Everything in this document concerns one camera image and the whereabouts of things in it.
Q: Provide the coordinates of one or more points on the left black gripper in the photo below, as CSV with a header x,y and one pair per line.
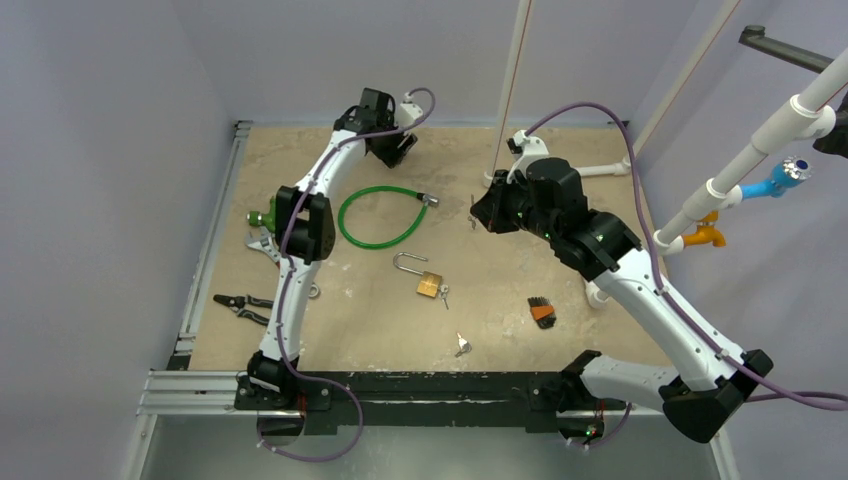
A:
x,y
395,156

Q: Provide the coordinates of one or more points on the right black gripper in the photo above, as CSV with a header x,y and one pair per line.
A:
x,y
501,201

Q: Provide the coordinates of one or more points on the large brass padlock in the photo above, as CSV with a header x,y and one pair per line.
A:
x,y
429,284

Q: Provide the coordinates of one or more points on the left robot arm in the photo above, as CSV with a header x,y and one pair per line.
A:
x,y
305,227

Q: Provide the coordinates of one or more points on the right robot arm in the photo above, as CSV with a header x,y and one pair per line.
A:
x,y
705,384

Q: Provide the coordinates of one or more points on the orange hex key set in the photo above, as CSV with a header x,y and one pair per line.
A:
x,y
542,312

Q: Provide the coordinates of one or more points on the red adjustable wrench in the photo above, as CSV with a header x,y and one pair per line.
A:
x,y
263,242

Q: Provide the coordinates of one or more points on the orange faucet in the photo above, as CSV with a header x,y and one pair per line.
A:
x,y
706,233

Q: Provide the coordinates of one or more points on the black pliers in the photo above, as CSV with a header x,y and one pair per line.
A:
x,y
241,306

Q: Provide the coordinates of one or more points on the blue faucet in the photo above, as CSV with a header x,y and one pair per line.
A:
x,y
788,174

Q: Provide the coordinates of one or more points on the black overhead bar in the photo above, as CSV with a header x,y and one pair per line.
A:
x,y
754,37

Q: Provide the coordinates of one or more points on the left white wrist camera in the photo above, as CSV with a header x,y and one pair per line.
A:
x,y
407,113

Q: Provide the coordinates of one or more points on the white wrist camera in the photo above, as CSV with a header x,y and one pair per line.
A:
x,y
407,113
525,149

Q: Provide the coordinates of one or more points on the green cable lock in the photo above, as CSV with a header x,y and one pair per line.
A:
x,y
383,230

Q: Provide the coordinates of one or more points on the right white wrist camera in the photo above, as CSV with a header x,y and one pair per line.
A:
x,y
525,149

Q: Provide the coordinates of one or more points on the green hose nozzle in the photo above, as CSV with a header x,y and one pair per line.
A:
x,y
256,218

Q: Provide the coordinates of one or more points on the white pvc pipe frame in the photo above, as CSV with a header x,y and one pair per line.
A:
x,y
729,172

